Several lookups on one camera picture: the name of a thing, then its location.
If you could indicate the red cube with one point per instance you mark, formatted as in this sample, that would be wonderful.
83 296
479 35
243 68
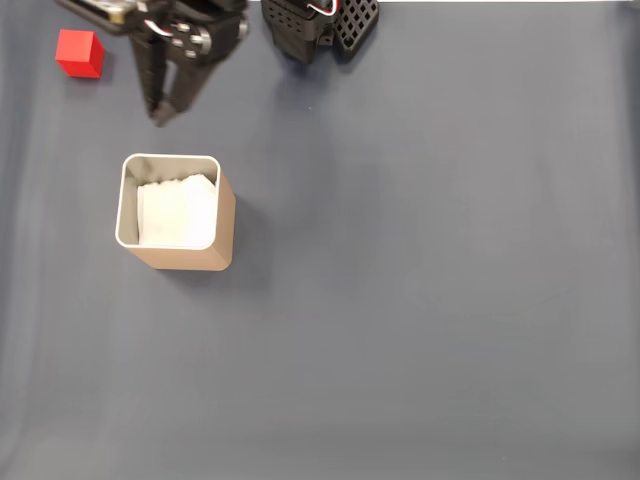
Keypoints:
77 52

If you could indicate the tan square metal box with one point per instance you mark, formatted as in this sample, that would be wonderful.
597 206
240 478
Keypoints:
225 225

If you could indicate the white tissue paper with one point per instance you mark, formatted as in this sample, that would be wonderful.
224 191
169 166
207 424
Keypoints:
175 215

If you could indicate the camera circuit board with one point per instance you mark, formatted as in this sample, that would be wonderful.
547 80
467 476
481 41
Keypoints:
100 7

